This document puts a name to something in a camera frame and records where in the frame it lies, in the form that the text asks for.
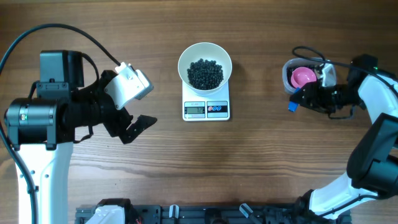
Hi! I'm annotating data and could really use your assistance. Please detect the white digital kitchen scale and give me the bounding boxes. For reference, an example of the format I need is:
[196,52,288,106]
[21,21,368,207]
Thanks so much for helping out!
[182,82,231,122]

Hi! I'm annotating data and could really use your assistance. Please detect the pink scoop with blue handle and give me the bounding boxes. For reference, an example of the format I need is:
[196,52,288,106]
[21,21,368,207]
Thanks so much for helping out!
[287,66,318,113]

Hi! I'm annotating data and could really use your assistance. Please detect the clear plastic container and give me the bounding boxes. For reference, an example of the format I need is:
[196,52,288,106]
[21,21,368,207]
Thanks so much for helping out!
[282,58,320,95]

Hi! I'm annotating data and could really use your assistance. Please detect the black beans in bowl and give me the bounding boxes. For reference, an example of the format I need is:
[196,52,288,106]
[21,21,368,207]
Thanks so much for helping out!
[187,58,224,90]

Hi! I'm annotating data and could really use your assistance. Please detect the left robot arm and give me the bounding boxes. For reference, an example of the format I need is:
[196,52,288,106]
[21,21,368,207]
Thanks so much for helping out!
[5,50,157,223]

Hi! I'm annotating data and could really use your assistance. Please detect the white bowl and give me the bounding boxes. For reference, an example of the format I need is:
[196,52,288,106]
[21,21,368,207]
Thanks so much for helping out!
[178,42,233,95]

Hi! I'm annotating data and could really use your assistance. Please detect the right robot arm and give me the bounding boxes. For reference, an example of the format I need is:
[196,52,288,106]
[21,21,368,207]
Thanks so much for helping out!
[290,54,397,223]

